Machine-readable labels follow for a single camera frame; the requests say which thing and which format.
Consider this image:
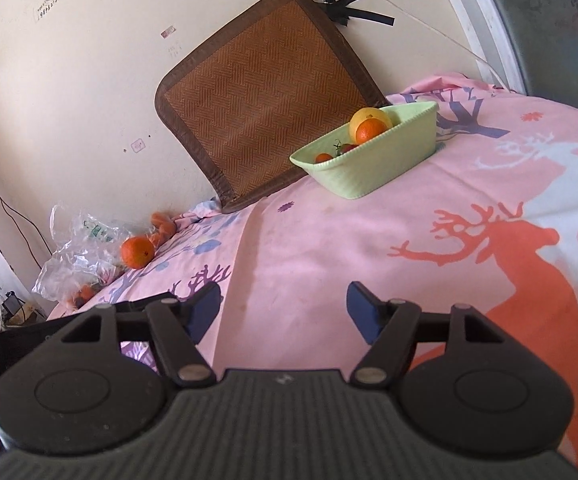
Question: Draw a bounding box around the pink printed bedsheet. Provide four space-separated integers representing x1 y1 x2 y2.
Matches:
44 72 578 480

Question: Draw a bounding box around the white paper wall note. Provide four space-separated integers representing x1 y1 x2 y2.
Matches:
36 0 70 22

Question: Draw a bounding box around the light green plastic basket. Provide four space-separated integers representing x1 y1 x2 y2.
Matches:
290 101 440 199

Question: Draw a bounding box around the brown woven seat mat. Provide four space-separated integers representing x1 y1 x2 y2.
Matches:
155 0 386 215

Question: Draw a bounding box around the white window frame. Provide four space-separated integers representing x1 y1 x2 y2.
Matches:
429 0 528 95

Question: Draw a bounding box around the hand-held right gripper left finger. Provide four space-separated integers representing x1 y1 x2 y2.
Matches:
62 281 223 389

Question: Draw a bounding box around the clear plastic bag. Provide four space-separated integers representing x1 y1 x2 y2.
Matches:
32 203 132 311

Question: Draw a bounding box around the yellow grapefruit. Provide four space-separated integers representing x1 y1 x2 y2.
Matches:
349 106 394 144

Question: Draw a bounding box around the dark wall cable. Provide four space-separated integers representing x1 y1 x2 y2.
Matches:
0 152 54 261

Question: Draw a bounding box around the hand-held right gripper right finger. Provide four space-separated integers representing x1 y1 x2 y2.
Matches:
346 281 508 389

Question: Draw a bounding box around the large orange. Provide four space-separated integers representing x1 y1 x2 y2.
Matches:
120 236 156 269

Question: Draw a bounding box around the white charger cable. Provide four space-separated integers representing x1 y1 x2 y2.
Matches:
256 0 507 92

